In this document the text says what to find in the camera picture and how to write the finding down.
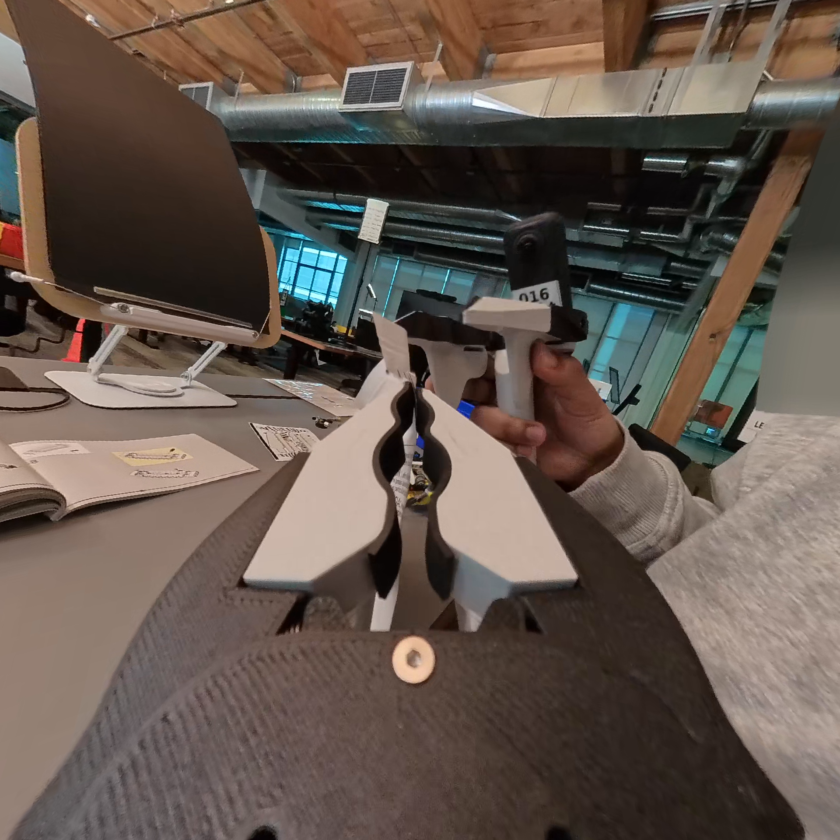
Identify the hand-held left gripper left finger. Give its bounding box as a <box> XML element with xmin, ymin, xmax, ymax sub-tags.
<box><xmin>243</xmin><ymin>381</ymin><xmax>417</xmax><ymax>616</ymax></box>

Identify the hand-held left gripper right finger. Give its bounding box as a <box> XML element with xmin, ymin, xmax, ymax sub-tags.
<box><xmin>417</xmin><ymin>391</ymin><xmax>580</xmax><ymax>632</ymax></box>

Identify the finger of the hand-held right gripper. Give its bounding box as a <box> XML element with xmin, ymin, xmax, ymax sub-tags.
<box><xmin>392</xmin><ymin>310</ymin><xmax>503</xmax><ymax>412</ymax></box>
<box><xmin>461</xmin><ymin>295</ymin><xmax>553</xmax><ymax>334</ymax></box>

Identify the white paper parts bag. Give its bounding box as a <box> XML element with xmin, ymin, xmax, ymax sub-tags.
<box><xmin>369</xmin><ymin>315</ymin><xmax>437</xmax><ymax>632</ymax></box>

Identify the instruction booklet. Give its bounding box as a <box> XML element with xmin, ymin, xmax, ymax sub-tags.
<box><xmin>0</xmin><ymin>433</ymin><xmax>260</xmax><ymax>524</ymax></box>

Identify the person's right forearm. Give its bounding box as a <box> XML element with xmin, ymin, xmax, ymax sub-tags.
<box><xmin>567</xmin><ymin>420</ymin><xmax>723</xmax><ymax>565</ymax></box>

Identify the person's right hand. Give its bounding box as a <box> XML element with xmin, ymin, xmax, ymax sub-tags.
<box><xmin>469</xmin><ymin>341</ymin><xmax>626</xmax><ymax>491</ymax></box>

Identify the black computer monitor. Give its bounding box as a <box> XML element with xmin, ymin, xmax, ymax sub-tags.
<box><xmin>397</xmin><ymin>289</ymin><xmax>460</xmax><ymax>329</ymax></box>

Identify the zebra sticker sheet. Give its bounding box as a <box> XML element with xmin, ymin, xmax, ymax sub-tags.
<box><xmin>249</xmin><ymin>422</ymin><xmax>322</xmax><ymax>462</ymax></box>

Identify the white printed paper sheet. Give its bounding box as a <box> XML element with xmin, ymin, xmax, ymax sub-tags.
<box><xmin>264</xmin><ymin>377</ymin><xmax>358</xmax><ymax>417</ymax></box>

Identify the white tablet stand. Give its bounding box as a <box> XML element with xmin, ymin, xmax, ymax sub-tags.
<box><xmin>13</xmin><ymin>272</ymin><xmax>263</xmax><ymax>409</ymax></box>

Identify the wood-backed black panel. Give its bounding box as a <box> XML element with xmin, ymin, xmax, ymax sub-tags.
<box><xmin>7</xmin><ymin>0</ymin><xmax>283</xmax><ymax>352</ymax></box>

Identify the wooden support post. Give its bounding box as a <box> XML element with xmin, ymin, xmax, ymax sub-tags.
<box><xmin>650</xmin><ymin>131</ymin><xmax>824</xmax><ymax>447</ymax></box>

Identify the black cable with plug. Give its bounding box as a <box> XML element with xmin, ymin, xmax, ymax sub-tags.
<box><xmin>0</xmin><ymin>387</ymin><xmax>70</xmax><ymax>413</ymax></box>

